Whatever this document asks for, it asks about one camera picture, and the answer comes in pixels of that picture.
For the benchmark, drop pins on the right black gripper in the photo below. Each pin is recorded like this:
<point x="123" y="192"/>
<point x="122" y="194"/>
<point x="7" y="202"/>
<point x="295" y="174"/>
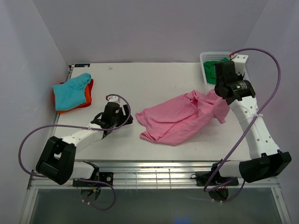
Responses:
<point x="239" y="77"/>

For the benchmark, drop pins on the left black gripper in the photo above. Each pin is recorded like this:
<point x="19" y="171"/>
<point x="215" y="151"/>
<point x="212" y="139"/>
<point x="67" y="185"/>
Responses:
<point x="126" y="111"/>

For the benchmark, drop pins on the pink t shirt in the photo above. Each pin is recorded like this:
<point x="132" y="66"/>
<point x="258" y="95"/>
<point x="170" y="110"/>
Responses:
<point x="176" y="120"/>

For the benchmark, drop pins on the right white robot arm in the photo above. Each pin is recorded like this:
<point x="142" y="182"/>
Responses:
<point x="266" y="158"/>

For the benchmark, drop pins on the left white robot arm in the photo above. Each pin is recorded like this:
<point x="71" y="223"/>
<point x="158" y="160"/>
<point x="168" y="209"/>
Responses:
<point x="57" y="161"/>

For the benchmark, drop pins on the green t shirt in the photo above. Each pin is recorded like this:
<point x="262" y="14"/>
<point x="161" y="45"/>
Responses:
<point x="209" y="70"/>

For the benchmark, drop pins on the white plastic basket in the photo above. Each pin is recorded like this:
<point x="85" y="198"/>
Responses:
<point x="214" y="56"/>

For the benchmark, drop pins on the orange folded t shirt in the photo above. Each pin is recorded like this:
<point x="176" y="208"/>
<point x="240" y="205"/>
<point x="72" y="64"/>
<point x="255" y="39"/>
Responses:
<point x="83" y="105"/>

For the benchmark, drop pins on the cyan folded t shirt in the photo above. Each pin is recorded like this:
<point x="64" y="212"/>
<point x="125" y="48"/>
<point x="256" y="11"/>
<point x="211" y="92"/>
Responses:
<point x="71" y="93"/>

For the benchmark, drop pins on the dark label sticker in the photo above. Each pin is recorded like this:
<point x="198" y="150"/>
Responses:
<point x="82" y="65"/>

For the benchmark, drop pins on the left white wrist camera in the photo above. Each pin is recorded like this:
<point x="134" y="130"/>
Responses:
<point x="113" y="99"/>

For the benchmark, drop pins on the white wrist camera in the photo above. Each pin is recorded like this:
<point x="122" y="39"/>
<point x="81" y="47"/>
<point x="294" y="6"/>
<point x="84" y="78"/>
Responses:
<point x="113" y="99"/>
<point x="240" y="63"/>

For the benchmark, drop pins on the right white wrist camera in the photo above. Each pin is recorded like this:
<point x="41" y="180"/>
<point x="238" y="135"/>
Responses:
<point x="240" y="63"/>

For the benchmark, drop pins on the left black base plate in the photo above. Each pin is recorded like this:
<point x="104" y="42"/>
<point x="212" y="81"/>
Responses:
<point x="106" y="177"/>

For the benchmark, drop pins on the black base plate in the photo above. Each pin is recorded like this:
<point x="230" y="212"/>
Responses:
<point x="106" y="177"/>
<point x="202" y="177"/>

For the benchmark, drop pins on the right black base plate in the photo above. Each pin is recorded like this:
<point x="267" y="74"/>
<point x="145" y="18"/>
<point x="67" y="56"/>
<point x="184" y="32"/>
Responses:
<point x="202" y="177"/>

